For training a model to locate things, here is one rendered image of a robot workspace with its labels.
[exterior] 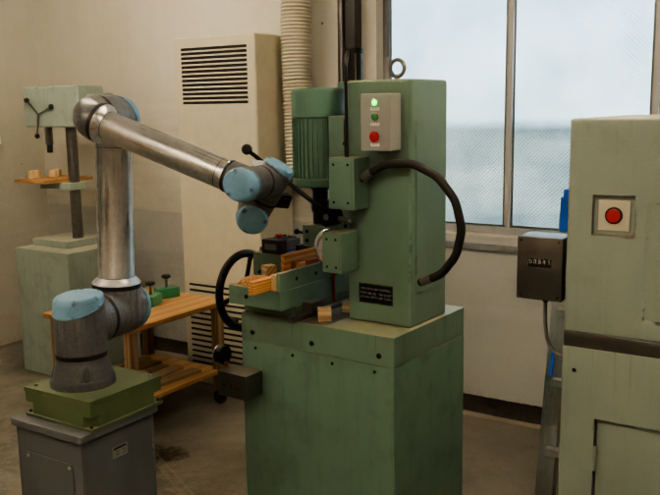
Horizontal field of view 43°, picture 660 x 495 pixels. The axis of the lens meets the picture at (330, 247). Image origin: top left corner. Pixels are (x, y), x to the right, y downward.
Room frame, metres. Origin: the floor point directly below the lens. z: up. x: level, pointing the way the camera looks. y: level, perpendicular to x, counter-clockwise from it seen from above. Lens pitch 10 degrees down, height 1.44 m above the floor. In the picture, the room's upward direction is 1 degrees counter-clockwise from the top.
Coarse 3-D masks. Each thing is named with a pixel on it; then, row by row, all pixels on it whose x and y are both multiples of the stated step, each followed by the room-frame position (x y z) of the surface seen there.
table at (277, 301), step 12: (336, 276) 2.67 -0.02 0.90; (348, 276) 2.73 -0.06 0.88; (240, 288) 2.53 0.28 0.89; (300, 288) 2.51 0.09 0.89; (312, 288) 2.57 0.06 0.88; (324, 288) 2.62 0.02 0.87; (336, 288) 2.67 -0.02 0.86; (348, 288) 2.73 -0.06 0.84; (240, 300) 2.53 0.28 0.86; (252, 300) 2.50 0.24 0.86; (264, 300) 2.47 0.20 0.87; (276, 300) 2.44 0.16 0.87; (288, 300) 2.46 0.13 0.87; (300, 300) 2.51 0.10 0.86
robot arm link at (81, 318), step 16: (64, 304) 2.33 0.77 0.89; (80, 304) 2.33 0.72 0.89; (96, 304) 2.36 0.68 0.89; (112, 304) 2.45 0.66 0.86; (64, 320) 2.33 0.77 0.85; (80, 320) 2.33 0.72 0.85; (96, 320) 2.36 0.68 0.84; (112, 320) 2.42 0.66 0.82; (64, 336) 2.33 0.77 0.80; (80, 336) 2.33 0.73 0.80; (96, 336) 2.36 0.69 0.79; (112, 336) 2.45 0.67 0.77; (64, 352) 2.33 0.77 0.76; (80, 352) 2.33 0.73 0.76; (96, 352) 2.35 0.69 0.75
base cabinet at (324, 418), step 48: (288, 384) 2.49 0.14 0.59; (336, 384) 2.38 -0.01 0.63; (384, 384) 2.28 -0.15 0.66; (432, 384) 2.45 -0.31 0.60; (288, 432) 2.49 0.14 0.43; (336, 432) 2.38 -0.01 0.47; (384, 432) 2.28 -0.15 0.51; (432, 432) 2.45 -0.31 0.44; (288, 480) 2.49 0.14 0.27; (336, 480) 2.38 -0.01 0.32; (384, 480) 2.28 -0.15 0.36; (432, 480) 2.45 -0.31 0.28
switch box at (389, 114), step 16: (368, 96) 2.37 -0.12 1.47; (384, 96) 2.34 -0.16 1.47; (400, 96) 2.37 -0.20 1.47; (368, 112) 2.37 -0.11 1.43; (384, 112) 2.34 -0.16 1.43; (400, 112) 2.37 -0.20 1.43; (368, 128) 2.37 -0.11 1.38; (384, 128) 2.34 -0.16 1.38; (400, 128) 2.37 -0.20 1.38; (368, 144) 2.37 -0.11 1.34; (384, 144) 2.34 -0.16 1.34; (400, 144) 2.37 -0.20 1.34
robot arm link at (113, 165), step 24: (120, 96) 2.56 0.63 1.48; (96, 144) 2.52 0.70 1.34; (96, 168) 2.52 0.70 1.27; (120, 168) 2.51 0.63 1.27; (96, 192) 2.53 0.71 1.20; (120, 192) 2.51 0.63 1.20; (96, 216) 2.54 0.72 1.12; (120, 216) 2.51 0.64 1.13; (120, 240) 2.51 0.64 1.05; (120, 264) 2.51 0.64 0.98; (96, 288) 2.50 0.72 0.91; (120, 288) 2.49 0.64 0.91; (120, 312) 2.46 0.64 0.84; (144, 312) 2.57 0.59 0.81
